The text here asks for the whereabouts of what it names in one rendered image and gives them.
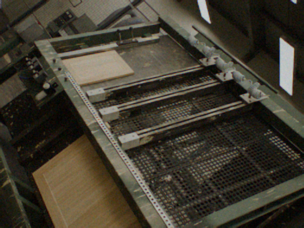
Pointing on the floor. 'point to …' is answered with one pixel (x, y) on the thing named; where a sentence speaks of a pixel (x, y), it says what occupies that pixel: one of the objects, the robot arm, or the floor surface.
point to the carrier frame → (32, 139)
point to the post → (9, 44)
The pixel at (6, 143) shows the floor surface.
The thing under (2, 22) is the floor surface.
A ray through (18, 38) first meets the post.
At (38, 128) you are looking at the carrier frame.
